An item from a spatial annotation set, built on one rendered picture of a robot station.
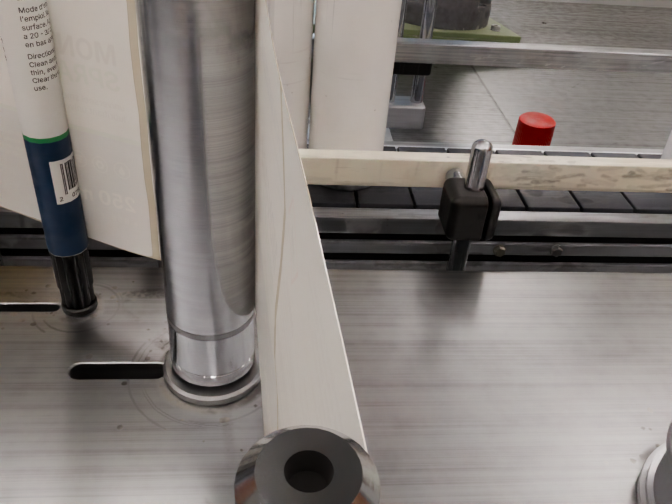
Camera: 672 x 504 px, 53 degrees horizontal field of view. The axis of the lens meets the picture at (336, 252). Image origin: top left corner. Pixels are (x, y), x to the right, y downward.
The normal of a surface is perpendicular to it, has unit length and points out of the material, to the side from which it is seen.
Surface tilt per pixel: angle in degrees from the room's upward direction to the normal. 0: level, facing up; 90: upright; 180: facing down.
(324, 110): 90
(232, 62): 90
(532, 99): 0
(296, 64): 90
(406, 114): 90
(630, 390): 0
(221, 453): 0
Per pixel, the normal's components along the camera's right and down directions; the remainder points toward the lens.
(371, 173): 0.07, 0.59
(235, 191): 0.71, 0.45
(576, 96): 0.07, -0.81
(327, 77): -0.60, 0.44
